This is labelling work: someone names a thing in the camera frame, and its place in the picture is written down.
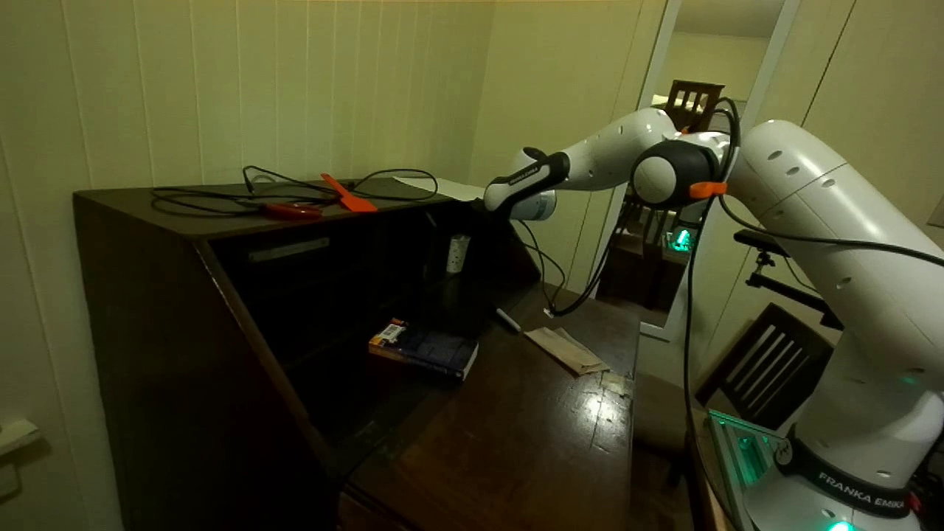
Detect orange plastic tool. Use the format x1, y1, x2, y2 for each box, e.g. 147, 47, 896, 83
318, 171, 380, 217

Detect orange cable clip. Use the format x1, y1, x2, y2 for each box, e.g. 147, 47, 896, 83
688, 178, 731, 203

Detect white framed mirror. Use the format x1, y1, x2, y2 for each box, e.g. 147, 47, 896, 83
584, 0, 802, 345

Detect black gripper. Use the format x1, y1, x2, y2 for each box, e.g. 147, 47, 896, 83
466, 206, 523, 276

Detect dark wooden secretary desk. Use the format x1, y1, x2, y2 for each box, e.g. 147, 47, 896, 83
72, 178, 710, 531

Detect thin black cable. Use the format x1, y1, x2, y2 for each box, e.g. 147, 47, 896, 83
147, 164, 442, 221

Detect white speckled paper cup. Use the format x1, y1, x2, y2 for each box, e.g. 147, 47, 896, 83
446, 234, 471, 277

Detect white panelled door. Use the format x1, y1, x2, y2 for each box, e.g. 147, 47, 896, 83
469, 0, 674, 299

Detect small red object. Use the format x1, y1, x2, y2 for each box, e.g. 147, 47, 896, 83
262, 201, 325, 221

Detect aluminium robot mounting table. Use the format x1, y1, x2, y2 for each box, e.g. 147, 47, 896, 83
688, 404, 944, 531

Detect dark wooden slatted chair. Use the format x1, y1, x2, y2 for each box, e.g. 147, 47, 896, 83
694, 304, 825, 432

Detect black camera on tripod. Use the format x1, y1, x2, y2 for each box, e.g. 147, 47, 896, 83
736, 227, 851, 335

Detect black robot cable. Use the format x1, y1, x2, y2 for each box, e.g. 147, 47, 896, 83
514, 93, 944, 531

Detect dark blue book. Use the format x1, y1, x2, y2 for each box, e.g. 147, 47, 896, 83
367, 320, 485, 383

